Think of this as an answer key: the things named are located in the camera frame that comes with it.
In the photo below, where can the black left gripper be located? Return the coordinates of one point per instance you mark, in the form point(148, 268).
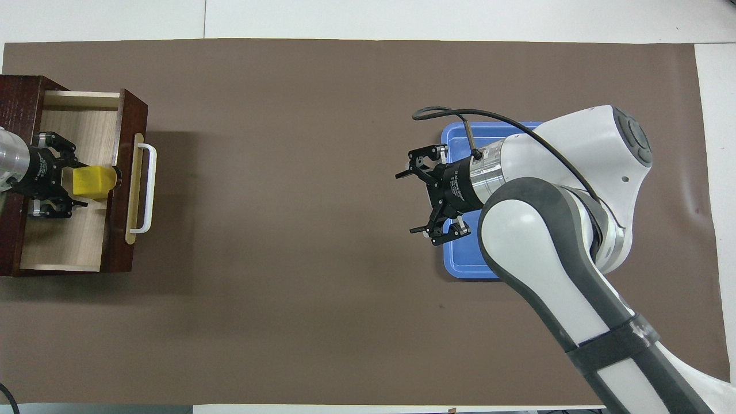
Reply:
point(43, 172)

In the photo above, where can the blue plastic tray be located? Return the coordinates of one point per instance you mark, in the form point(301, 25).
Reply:
point(460, 259)

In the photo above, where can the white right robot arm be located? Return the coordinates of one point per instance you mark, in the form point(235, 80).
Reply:
point(575, 230)

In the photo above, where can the brown table mat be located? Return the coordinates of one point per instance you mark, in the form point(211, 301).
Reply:
point(287, 259)

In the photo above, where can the yellow cube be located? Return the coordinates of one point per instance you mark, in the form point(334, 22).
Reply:
point(92, 183)

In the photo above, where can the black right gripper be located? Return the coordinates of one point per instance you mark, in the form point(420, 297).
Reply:
point(457, 187)

